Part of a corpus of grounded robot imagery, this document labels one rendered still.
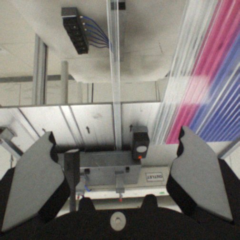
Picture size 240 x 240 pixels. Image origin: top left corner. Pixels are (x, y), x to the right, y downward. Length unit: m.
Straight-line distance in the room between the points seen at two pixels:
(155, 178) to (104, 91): 1.77
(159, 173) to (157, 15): 0.57
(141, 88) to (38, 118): 1.90
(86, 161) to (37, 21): 0.52
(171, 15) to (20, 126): 0.60
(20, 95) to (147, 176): 2.48
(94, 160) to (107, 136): 0.08
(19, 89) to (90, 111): 2.48
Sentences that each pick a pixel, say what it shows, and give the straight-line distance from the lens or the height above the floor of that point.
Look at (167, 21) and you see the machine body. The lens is 0.59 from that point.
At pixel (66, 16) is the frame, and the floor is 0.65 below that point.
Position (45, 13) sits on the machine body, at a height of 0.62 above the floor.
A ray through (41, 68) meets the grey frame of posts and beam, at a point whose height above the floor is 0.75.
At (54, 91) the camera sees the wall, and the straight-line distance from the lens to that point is 2.32.
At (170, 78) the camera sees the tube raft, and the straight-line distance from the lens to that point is 0.22.
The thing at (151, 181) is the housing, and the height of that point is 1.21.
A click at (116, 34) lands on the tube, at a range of 0.19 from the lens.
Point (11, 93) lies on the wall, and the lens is 2.78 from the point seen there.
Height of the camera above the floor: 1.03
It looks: 6 degrees down
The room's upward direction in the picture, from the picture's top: 178 degrees clockwise
